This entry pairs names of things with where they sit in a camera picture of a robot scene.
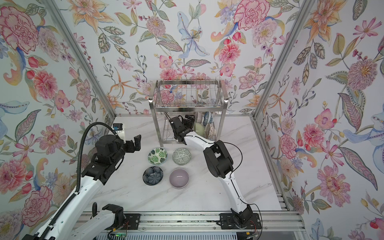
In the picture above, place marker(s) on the aluminium corner post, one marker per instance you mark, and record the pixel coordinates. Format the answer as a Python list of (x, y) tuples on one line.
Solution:
[(68, 36), (303, 13)]

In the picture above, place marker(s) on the right aluminium corner post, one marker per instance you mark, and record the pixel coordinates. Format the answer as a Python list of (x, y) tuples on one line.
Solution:
[(303, 13)]

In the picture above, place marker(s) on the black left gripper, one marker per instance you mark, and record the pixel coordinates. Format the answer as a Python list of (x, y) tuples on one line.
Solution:
[(131, 148)]

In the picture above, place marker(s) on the dark blue flower bowl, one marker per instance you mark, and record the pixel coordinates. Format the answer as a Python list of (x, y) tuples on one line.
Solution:
[(153, 175)]

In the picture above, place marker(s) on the lilac plain bowl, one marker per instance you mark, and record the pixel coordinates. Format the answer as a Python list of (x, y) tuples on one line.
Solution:
[(179, 178)]

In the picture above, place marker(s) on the green white patterned bowl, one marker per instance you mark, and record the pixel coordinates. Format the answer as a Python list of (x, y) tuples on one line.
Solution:
[(181, 156)]

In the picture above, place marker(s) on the steel two-tier dish rack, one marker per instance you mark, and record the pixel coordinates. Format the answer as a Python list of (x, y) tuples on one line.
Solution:
[(185, 97)]

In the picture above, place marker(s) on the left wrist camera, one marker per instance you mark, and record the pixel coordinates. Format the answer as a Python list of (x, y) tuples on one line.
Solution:
[(119, 128)]

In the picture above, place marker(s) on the brown white patterned bowl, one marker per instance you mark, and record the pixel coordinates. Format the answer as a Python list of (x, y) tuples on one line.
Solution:
[(210, 131)]

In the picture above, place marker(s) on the green leaf pattern bowl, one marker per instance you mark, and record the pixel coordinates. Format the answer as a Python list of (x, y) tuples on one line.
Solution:
[(157, 156)]

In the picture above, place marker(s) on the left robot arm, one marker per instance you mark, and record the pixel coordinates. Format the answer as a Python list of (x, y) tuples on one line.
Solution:
[(61, 225)]

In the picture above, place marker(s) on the blue floral bowl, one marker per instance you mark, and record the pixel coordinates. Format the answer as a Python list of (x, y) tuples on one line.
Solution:
[(208, 118)]

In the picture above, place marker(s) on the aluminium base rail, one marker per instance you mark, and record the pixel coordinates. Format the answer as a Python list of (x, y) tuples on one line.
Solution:
[(266, 221)]

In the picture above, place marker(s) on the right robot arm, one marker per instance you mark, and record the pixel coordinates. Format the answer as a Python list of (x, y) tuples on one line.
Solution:
[(221, 165)]

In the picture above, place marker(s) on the left aluminium corner post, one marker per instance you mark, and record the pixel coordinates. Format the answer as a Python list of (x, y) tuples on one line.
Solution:
[(68, 36)]

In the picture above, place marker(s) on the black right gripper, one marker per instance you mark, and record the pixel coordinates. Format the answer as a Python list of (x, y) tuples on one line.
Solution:
[(190, 124)]

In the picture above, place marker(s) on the purple ribbed bowl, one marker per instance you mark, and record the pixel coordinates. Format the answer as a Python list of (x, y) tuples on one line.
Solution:
[(199, 117)]

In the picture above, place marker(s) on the light green bowl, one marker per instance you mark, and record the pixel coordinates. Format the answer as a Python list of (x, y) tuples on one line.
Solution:
[(200, 129)]

